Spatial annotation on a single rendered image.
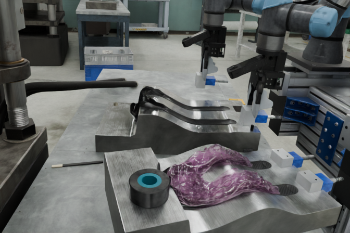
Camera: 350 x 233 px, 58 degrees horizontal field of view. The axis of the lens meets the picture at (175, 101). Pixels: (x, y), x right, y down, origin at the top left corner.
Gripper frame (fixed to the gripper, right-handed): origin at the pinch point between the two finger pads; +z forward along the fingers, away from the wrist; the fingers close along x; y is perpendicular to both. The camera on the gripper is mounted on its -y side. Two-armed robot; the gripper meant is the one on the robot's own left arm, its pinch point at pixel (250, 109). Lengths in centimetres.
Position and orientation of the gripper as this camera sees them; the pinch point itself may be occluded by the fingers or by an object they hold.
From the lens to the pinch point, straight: 102.7
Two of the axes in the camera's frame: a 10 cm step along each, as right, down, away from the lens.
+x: -0.4, -3.9, 9.2
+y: 10.0, 0.5, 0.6
